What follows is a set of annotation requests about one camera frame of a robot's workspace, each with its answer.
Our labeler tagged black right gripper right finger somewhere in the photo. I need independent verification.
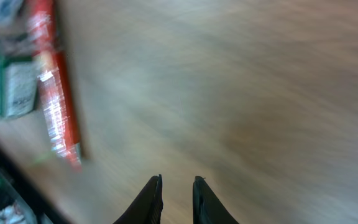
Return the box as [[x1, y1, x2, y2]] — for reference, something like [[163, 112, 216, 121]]
[[193, 176, 239, 224]]

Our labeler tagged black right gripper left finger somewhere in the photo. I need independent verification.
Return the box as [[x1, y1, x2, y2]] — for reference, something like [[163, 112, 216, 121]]
[[113, 175, 163, 224]]

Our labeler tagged red coffee stick sachet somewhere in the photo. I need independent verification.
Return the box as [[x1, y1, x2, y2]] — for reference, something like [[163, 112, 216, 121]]
[[28, 0, 81, 169]]

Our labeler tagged green gum pack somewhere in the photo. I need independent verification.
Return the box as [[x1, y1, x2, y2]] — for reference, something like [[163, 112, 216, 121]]
[[0, 34, 38, 119]]

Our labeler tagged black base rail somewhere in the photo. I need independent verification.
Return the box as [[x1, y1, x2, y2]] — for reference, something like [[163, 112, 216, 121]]
[[0, 148, 71, 224]]

